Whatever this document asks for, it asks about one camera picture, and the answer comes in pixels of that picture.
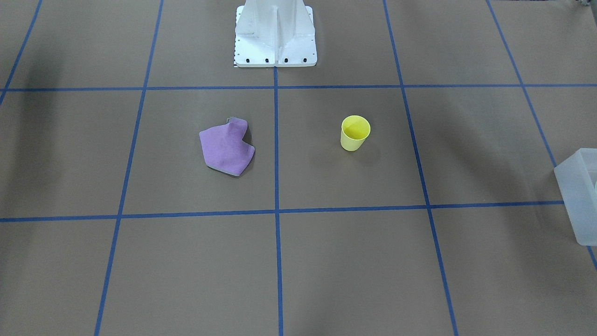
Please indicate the yellow plastic cup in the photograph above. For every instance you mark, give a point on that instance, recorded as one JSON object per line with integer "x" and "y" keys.
{"x": 355, "y": 130}

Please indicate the translucent plastic storage box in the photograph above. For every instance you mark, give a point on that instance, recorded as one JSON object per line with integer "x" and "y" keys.
{"x": 576, "y": 177}

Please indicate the purple cloth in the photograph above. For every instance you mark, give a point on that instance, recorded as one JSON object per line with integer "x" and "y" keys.
{"x": 224, "y": 148}

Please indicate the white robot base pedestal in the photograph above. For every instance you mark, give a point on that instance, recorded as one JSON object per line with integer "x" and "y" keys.
{"x": 275, "y": 33}

